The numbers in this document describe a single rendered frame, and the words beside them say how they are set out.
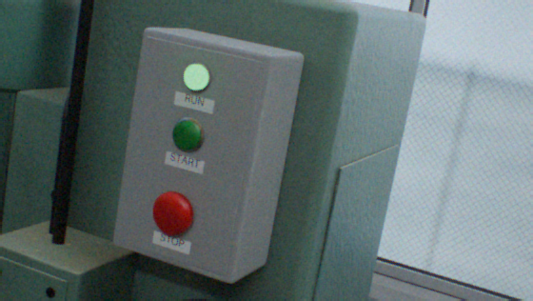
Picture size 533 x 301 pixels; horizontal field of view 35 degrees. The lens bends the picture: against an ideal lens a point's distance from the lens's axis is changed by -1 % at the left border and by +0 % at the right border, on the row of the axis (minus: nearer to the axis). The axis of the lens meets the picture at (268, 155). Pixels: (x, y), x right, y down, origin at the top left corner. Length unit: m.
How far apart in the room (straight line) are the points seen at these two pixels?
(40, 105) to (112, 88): 0.11
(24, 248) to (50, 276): 0.04
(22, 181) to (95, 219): 0.12
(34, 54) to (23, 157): 0.10
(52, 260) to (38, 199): 0.16
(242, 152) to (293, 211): 0.08
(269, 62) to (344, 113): 0.09
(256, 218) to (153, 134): 0.09
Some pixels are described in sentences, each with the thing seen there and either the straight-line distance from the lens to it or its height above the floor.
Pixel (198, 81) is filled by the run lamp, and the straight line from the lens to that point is 0.56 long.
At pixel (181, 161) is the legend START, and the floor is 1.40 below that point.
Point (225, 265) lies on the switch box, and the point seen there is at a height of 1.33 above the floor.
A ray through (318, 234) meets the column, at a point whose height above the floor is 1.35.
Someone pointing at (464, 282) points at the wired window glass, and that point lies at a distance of 2.09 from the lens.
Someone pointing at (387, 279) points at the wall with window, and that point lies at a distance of 2.11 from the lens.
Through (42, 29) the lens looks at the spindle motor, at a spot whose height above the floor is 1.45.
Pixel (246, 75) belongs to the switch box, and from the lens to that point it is 0.55.
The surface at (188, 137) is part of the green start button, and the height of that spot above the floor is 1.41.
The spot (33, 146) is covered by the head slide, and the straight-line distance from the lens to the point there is 0.78.
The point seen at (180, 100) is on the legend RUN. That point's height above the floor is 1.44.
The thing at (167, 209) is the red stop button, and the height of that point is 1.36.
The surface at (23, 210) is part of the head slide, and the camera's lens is 0.80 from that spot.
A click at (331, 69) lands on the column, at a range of 0.59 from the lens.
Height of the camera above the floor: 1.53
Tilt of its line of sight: 12 degrees down
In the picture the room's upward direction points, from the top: 10 degrees clockwise
